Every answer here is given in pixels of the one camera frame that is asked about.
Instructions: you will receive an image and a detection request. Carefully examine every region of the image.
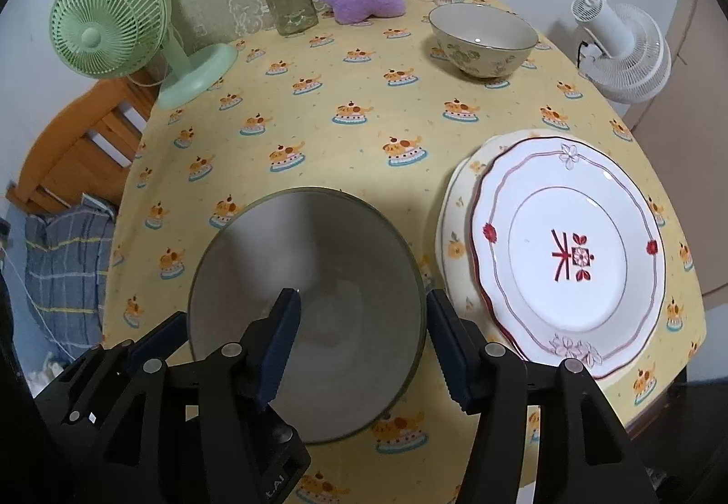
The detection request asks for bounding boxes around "red flower plate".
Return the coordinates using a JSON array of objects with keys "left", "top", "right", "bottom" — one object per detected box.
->
[{"left": 469, "top": 137, "right": 667, "bottom": 381}]

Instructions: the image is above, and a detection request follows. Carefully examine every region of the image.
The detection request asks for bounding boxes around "floral ceramic bowl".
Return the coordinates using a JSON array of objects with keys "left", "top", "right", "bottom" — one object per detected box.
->
[
  {"left": 428, "top": 3, "right": 539, "bottom": 80},
  {"left": 187, "top": 187, "right": 427, "bottom": 445}
]

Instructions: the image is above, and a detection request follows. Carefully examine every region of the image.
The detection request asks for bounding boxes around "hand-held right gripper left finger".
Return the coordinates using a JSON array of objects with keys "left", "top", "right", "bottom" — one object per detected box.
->
[{"left": 81, "top": 286, "right": 303, "bottom": 504}]

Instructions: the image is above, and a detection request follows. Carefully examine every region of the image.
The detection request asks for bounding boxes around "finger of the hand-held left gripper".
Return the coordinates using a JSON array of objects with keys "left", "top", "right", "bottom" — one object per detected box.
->
[{"left": 34, "top": 309, "right": 190, "bottom": 499}]

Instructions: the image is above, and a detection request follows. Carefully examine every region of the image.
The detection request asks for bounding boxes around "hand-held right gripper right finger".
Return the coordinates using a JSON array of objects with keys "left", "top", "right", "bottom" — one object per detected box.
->
[{"left": 425, "top": 289, "right": 652, "bottom": 504}]

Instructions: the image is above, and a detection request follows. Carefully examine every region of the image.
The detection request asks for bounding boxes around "blue plaid pillow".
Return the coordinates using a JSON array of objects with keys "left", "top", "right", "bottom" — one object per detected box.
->
[{"left": 23, "top": 193, "right": 117, "bottom": 362}]

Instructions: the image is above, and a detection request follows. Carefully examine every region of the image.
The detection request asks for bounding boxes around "green desk fan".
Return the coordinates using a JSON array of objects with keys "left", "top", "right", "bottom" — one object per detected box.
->
[{"left": 49, "top": 0, "right": 238, "bottom": 110}]

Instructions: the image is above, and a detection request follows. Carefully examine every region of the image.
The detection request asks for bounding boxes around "yellow flower plate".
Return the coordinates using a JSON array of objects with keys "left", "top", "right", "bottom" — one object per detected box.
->
[{"left": 435, "top": 128, "right": 572, "bottom": 368}]

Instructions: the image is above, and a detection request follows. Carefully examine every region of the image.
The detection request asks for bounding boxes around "black fan cable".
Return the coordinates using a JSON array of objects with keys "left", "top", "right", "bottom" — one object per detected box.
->
[{"left": 573, "top": 40, "right": 595, "bottom": 81}]

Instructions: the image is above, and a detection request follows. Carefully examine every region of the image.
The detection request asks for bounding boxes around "white desk fan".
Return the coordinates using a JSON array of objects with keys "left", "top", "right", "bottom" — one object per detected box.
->
[{"left": 570, "top": 0, "right": 673, "bottom": 105}]

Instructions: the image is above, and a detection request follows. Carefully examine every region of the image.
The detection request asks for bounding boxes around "wooden bed headboard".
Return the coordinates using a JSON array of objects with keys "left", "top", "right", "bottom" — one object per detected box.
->
[{"left": 5, "top": 77, "right": 163, "bottom": 212}]

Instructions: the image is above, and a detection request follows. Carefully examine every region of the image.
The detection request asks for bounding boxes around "yellow printed tablecloth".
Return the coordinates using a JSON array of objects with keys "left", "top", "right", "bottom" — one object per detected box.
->
[{"left": 99, "top": 0, "right": 706, "bottom": 504}]

